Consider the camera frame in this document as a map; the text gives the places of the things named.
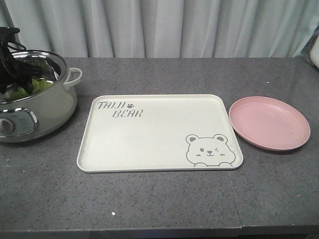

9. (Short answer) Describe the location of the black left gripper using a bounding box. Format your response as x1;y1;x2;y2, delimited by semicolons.
0;27;42;95

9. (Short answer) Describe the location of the green lettuce leaf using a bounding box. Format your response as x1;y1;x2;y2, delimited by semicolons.
4;77;53;102

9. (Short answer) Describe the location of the cream bear serving tray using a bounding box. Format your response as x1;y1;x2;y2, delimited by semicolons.
77;94;243;173

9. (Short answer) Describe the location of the pink round plate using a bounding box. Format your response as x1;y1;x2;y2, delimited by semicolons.
229;96;311;151

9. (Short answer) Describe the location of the green electric cooking pot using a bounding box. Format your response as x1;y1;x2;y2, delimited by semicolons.
0;50;82;143

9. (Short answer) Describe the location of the white blender appliance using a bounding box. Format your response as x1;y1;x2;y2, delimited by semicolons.
310;37;319;68

